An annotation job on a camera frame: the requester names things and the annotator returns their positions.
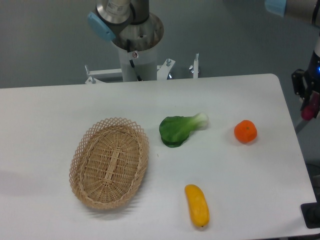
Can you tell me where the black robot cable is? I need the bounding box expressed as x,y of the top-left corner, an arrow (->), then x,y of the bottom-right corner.
126,39 -> 143,82

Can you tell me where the purple sweet potato toy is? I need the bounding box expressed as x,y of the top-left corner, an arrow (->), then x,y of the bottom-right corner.
301,92 -> 320,121

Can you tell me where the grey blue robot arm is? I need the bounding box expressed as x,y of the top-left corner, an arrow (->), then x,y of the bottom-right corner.
87,0 -> 320,119

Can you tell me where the white table leg frame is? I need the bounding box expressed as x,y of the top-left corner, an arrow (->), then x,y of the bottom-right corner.
294,117 -> 310,134

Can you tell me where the green bok choy toy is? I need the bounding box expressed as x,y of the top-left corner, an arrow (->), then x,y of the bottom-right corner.
158,112 -> 209,148

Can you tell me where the white metal mounting frame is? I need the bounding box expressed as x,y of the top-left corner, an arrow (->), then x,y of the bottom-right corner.
85,53 -> 200,84

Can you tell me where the yellow mango toy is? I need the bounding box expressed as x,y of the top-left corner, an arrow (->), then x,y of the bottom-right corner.
184,184 -> 210,228

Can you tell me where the black box at table edge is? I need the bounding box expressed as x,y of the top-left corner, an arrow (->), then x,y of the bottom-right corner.
300,202 -> 320,229

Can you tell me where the orange tangerine toy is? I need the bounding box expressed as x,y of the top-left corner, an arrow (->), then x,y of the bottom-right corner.
233,120 -> 258,143

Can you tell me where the oval woven wicker basket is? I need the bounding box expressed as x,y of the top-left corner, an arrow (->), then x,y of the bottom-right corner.
69,117 -> 149,210

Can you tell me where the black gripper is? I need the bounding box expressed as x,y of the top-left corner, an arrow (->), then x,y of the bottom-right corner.
291,51 -> 320,112

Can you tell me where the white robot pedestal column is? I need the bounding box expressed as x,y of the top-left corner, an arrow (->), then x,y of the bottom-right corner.
117,47 -> 157,82

